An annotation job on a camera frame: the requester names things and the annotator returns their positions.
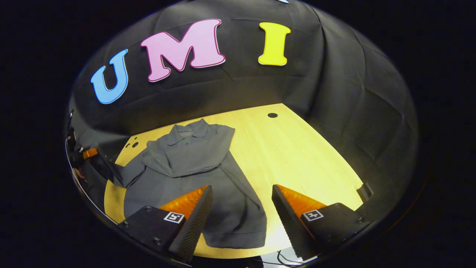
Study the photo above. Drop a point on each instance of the grey collared shirt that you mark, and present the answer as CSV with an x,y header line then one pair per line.
x,y
193,156

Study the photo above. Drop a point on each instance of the black table clamp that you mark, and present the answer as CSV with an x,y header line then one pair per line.
x,y
366,191

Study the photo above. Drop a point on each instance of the black backdrop cloth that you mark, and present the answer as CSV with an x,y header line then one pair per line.
x,y
334,93

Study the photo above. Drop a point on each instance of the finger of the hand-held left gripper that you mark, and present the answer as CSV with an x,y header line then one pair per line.
x,y
102,165

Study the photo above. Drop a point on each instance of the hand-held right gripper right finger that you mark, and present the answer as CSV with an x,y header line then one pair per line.
x,y
290,227

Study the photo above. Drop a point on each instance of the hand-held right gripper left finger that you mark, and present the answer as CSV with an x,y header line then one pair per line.
x,y
195,227

